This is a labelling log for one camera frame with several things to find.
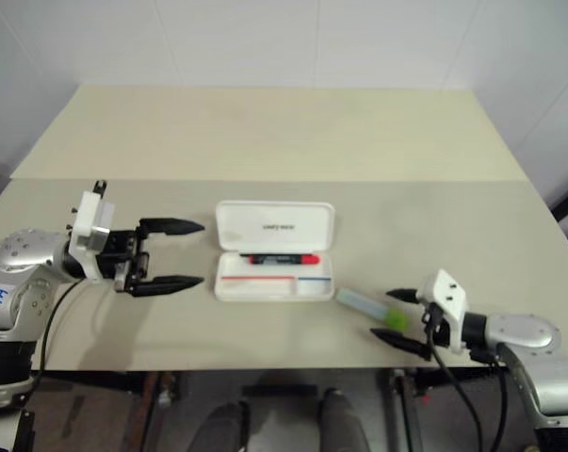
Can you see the metal table leg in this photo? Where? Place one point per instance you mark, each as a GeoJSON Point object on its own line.
{"type": "Point", "coordinates": [163, 388]}
{"type": "Point", "coordinates": [406, 409]}

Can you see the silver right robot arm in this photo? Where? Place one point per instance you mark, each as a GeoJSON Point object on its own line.
{"type": "Point", "coordinates": [524, 332]}

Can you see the translucent marker with green cap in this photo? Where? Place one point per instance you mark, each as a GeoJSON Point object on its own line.
{"type": "Point", "coordinates": [363, 303]}

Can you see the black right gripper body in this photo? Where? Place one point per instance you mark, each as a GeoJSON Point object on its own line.
{"type": "Point", "coordinates": [435, 329]}

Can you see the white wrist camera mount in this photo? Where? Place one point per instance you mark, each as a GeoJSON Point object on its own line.
{"type": "Point", "coordinates": [446, 294]}
{"type": "Point", "coordinates": [88, 212]}

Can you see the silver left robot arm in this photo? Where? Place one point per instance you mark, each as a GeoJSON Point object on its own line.
{"type": "Point", "coordinates": [24, 254]}

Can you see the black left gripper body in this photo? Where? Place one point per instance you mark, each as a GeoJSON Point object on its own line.
{"type": "Point", "coordinates": [123, 254]}

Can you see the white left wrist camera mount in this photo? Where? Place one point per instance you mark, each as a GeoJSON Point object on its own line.
{"type": "Point", "coordinates": [88, 212]}

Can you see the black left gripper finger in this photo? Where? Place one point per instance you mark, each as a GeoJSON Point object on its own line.
{"type": "Point", "coordinates": [170, 283]}
{"type": "Point", "coordinates": [170, 226]}

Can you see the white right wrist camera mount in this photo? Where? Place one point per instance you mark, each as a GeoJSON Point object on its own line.
{"type": "Point", "coordinates": [446, 294]}

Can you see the white open pencil case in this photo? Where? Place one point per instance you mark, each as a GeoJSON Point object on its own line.
{"type": "Point", "coordinates": [274, 230]}

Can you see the red marker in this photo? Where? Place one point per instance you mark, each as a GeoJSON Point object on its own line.
{"type": "Point", "coordinates": [283, 259]}

